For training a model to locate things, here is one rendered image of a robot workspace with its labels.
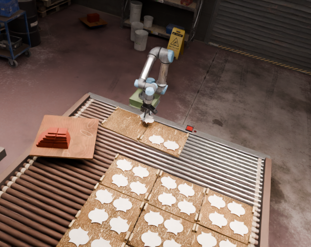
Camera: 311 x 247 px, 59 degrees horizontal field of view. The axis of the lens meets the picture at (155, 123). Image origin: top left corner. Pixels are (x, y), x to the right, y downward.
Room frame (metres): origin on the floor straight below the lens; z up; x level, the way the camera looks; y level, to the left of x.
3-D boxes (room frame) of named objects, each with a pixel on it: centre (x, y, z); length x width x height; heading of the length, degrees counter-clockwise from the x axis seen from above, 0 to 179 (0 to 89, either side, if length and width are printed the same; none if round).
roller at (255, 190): (1.81, -0.09, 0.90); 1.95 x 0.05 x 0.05; 77
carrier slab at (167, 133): (2.01, -0.12, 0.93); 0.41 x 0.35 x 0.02; 76
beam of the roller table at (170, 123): (2.27, -0.20, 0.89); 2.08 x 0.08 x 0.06; 77
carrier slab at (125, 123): (2.12, 0.28, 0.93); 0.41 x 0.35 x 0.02; 74
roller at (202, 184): (1.66, -0.06, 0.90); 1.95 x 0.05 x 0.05; 77
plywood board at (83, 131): (1.69, 0.74, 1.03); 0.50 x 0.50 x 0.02; 10
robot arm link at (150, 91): (2.15, 0.11, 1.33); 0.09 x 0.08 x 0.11; 169
